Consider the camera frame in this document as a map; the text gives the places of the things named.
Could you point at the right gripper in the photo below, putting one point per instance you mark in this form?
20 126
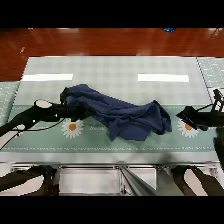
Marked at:
196 118

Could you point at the navy blue shirt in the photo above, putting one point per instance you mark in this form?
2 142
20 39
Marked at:
126 116

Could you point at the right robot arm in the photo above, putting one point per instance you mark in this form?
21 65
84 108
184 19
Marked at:
200 181

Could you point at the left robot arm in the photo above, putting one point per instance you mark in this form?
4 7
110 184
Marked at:
23 120

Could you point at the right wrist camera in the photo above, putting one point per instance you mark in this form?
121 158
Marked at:
218 98

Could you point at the silver frame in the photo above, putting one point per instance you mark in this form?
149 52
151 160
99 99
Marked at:
100 180

